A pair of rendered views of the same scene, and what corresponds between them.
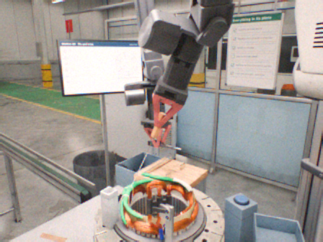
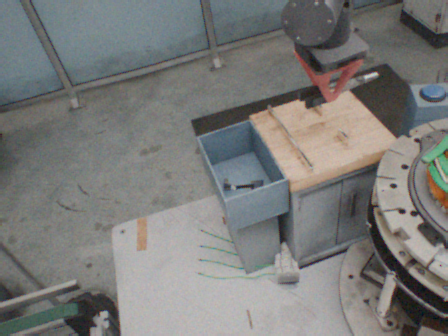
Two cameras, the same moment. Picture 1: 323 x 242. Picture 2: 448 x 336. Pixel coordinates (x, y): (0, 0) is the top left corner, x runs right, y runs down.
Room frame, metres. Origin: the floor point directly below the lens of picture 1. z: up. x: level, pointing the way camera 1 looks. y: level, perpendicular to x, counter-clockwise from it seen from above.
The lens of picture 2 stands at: (0.59, 0.47, 1.56)
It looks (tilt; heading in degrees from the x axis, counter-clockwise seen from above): 46 degrees down; 313
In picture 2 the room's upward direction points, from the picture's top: 12 degrees counter-clockwise
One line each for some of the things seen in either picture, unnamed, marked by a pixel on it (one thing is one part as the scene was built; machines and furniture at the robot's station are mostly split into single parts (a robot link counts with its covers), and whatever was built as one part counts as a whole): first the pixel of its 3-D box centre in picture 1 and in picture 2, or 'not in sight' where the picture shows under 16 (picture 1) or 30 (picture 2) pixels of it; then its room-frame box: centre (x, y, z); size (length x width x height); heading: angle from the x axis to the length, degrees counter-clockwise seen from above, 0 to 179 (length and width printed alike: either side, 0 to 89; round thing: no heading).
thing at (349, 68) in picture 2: (158, 133); (327, 70); (0.79, 0.01, 1.22); 0.07 x 0.07 x 0.09; 54
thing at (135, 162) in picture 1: (140, 192); (247, 207); (0.91, 0.08, 0.92); 0.17 x 0.11 x 0.28; 143
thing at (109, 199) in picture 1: (109, 207); not in sight; (0.50, 0.12, 1.14); 0.03 x 0.03 x 0.09; 56
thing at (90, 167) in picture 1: (95, 175); not in sight; (2.08, 0.60, 0.39); 0.39 x 0.39 x 0.35
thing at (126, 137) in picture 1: (138, 119); not in sight; (3.27, 0.31, 0.60); 1.02 x 0.55 x 1.20; 50
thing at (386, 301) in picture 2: not in sight; (391, 286); (0.62, 0.10, 0.91); 0.02 x 0.02 x 0.21
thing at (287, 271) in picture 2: not in sight; (286, 262); (0.83, 0.09, 0.80); 0.10 x 0.05 x 0.04; 124
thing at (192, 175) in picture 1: (171, 174); (320, 133); (0.82, -0.04, 1.05); 0.20 x 0.19 x 0.02; 53
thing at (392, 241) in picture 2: not in sight; (392, 233); (0.64, 0.10, 1.06); 0.09 x 0.04 x 0.01; 146
